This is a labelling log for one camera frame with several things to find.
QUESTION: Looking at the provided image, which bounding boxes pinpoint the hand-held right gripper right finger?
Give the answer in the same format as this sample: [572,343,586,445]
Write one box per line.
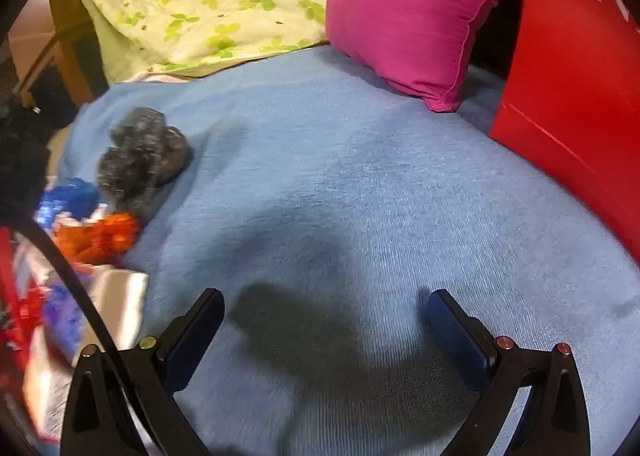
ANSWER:
[427,289,591,456]

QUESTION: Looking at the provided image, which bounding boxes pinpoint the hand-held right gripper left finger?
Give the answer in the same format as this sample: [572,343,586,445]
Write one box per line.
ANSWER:
[60,287,226,456]

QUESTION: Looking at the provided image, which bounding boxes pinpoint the red plastic bag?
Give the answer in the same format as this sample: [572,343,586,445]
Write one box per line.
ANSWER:
[0,226,46,372]

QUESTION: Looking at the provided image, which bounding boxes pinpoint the red paper bag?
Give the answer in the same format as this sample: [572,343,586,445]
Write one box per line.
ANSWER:
[489,0,640,264]

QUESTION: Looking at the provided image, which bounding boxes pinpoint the orange plastic bag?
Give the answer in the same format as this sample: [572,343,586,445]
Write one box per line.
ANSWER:
[52,212,142,264]

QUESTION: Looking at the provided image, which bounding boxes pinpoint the blue plastic bag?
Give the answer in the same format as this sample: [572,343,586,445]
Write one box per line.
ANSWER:
[37,177,101,227]

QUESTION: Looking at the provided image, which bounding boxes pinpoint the black plastic bag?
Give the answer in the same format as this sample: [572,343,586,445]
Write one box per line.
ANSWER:
[96,106,193,222]

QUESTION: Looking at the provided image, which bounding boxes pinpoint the blue blanket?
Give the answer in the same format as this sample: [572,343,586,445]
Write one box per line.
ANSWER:
[50,44,640,456]

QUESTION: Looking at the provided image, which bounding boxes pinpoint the black cloth pile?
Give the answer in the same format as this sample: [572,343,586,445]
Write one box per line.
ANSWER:
[0,104,51,227]

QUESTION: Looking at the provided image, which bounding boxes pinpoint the magenta pillow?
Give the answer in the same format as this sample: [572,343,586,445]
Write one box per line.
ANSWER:
[325,0,526,113]

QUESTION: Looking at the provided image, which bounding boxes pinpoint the black cable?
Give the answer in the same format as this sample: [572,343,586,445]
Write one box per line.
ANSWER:
[15,220,132,362]

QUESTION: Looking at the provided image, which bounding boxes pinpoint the wooden furniture frame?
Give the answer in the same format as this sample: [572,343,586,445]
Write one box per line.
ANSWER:
[47,0,108,102]

